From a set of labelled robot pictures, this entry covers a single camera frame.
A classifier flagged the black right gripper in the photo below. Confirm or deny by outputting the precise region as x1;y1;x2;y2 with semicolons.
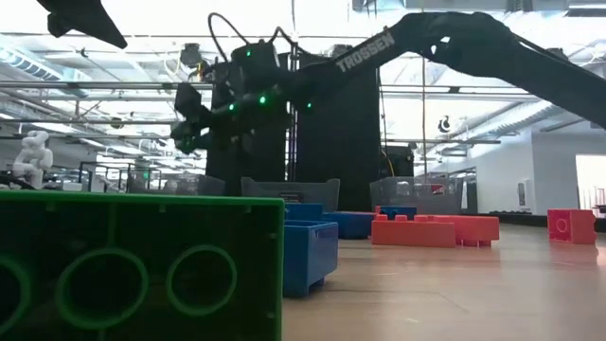
169;40;297;156

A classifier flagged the orange long toy brick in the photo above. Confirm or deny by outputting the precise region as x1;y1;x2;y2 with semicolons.
414;214;501;248
370;214;457;249

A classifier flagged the grey translucent plastic bin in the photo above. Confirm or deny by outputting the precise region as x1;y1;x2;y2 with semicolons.
126;172;226;198
240;177;341;212
368;175;463;217

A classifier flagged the green long toy brick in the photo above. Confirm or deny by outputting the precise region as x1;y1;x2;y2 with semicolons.
0;190;285;341

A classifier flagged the black equipment cabinet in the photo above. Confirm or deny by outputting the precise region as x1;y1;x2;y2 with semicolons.
381;145;417;180

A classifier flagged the orange square toy brick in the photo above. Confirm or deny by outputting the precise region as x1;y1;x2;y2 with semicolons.
546;208;598;246

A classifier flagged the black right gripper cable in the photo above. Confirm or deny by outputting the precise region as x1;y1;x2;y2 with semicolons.
206;11;297;63

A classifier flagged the silver ventilation duct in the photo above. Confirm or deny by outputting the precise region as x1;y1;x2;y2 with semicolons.
425;101;606;157

